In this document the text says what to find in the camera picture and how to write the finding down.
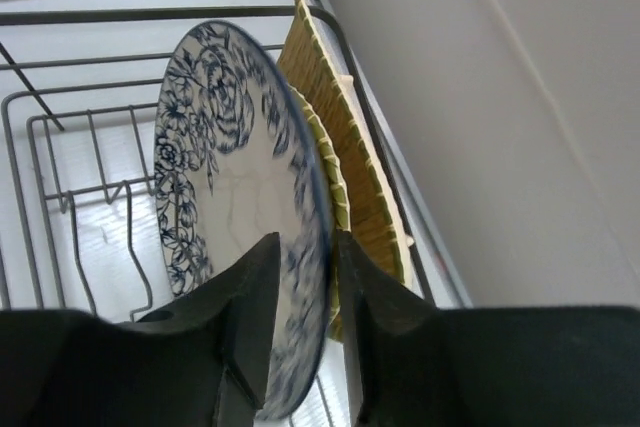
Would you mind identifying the black wire dish rack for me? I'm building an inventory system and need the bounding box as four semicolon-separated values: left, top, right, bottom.
0;5;466;328

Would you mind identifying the fan-shaped bamboo tray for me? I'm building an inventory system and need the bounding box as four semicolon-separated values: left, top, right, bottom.
278;0;413;288

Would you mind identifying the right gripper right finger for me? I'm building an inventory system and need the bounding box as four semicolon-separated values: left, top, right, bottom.
336;231;639;426

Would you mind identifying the blue floral white plate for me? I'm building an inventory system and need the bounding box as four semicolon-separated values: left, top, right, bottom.
154;20;332;421

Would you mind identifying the round bamboo plate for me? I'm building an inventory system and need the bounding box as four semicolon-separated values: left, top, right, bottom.
290;86;352;343

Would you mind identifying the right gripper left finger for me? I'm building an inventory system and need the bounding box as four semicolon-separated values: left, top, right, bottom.
1;233;280;426

